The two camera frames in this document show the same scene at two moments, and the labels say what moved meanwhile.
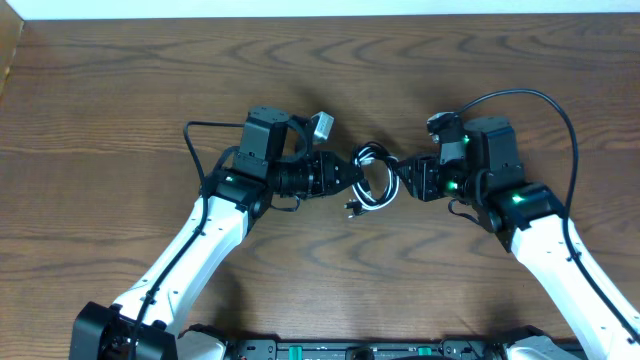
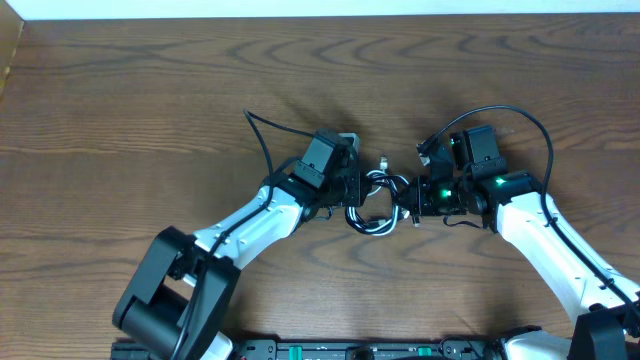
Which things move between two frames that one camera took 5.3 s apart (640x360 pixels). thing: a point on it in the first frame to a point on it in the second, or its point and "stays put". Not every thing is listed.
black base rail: (363, 349) stays put
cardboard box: (11, 25) stays put
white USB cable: (362, 155) to (383, 177)
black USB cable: (363, 154) to (380, 179)
